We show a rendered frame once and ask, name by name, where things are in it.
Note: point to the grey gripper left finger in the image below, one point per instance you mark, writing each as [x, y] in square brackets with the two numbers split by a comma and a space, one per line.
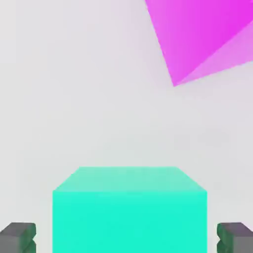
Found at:
[13, 239]

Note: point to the small turquoise cube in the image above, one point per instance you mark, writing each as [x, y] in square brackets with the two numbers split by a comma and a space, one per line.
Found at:
[129, 217]

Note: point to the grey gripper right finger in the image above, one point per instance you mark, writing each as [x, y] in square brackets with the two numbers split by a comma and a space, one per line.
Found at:
[237, 239]

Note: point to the large magenta box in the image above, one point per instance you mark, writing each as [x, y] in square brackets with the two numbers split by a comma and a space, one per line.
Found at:
[189, 35]

